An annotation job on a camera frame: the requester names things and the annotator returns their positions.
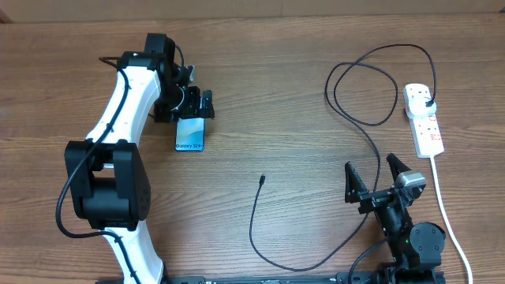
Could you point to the white charger plug adapter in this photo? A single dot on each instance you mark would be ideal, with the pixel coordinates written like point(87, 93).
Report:
point(418, 108)

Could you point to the white power strip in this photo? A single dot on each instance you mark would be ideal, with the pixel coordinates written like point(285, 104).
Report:
point(425, 131)

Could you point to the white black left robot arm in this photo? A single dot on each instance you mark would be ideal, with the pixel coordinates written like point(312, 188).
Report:
point(107, 192)

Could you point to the blue Galaxy smartphone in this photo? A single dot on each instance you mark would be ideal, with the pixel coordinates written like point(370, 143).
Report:
point(190, 135)

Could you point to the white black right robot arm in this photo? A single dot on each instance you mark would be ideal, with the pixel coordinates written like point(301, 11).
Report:
point(415, 248)

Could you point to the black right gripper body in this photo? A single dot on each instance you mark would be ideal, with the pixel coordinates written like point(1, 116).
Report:
point(372, 199)

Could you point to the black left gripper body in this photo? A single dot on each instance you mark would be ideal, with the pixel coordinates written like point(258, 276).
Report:
point(186, 101)

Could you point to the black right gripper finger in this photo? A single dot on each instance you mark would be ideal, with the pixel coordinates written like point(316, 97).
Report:
point(355, 187)
point(399, 171)

